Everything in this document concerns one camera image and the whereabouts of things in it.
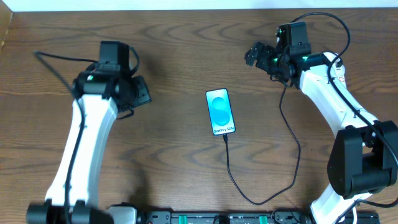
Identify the blue Galaxy smartphone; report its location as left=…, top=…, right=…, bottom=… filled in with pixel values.
left=205, top=88, right=236, bottom=136

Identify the black USB charging cable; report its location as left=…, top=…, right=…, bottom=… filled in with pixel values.
left=222, top=55, right=344, bottom=207

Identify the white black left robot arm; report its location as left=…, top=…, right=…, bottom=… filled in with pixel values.
left=26, top=41, right=151, bottom=223

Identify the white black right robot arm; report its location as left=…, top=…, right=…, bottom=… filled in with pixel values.
left=244, top=22, right=397, bottom=223

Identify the white power strip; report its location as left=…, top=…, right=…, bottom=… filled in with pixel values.
left=337, top=76, right=346, bottom=87

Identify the white USB wall charger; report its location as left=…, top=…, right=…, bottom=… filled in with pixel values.
left=323, top=51, right=345, bottom=79

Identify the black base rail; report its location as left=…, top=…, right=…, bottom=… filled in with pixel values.
left=136, top=210, right=381, bottom=224

